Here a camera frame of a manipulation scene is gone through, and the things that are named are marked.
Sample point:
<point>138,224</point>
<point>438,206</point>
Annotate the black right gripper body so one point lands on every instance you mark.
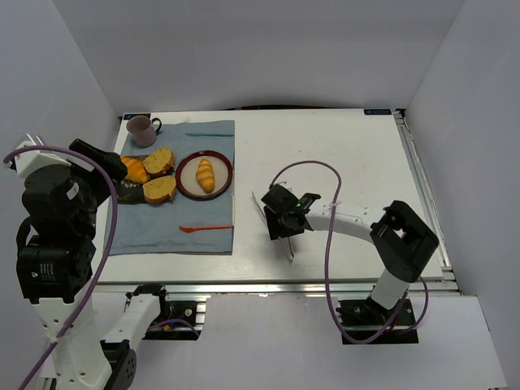
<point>271,215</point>

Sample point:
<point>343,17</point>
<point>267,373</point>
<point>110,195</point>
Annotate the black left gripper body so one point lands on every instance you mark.
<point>104,158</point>

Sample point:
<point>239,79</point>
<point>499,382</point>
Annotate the metal tongs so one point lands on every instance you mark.
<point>285,243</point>

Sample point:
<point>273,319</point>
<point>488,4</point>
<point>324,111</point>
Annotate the orange striped bread roll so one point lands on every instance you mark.
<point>205,175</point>

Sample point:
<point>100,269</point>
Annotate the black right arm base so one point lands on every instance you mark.
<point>362,320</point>

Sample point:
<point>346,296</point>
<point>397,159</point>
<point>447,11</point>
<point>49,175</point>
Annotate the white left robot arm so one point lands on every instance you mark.
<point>56,276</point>

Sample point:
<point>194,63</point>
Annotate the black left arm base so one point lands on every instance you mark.
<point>177,320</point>

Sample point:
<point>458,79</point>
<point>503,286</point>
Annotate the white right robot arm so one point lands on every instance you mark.
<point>403,241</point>

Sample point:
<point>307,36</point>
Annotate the round orange bread roll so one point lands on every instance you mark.
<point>135,170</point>

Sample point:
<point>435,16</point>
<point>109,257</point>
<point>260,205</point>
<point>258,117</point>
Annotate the black patterned square tray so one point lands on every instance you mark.
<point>132,193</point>

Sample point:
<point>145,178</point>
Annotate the purple mug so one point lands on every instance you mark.
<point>144,130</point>

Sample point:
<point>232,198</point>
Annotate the blue cloth placemat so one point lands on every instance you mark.
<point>146,229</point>

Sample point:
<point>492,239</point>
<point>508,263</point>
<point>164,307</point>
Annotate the red rimmed round plate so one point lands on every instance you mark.
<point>186,181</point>

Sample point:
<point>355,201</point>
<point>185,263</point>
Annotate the aluminium table frame rail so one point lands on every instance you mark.
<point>335,287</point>

